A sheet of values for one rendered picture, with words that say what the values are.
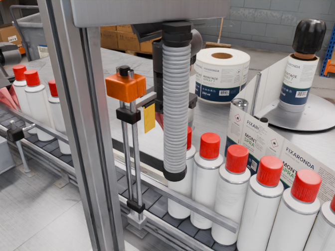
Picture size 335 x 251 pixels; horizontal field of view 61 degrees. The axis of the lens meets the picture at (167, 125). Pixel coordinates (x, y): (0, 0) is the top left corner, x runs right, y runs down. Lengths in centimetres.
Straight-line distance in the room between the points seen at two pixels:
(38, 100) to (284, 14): 436
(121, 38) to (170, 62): 395
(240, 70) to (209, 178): 59
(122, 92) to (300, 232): 33
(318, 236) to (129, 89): 34
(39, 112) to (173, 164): 53
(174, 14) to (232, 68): 70
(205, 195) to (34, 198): 44
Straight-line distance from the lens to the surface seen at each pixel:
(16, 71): 87
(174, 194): 54
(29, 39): 310
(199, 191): 53
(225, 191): 48
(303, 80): 99
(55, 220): 72
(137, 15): 31
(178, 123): 34
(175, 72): 32
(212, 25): 519
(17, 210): 78
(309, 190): 44
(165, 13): 31
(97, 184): 45
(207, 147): 47
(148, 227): 65
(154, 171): 66
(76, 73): 35
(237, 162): 45
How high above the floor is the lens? 135
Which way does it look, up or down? 32 degrees down
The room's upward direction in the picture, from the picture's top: straight up
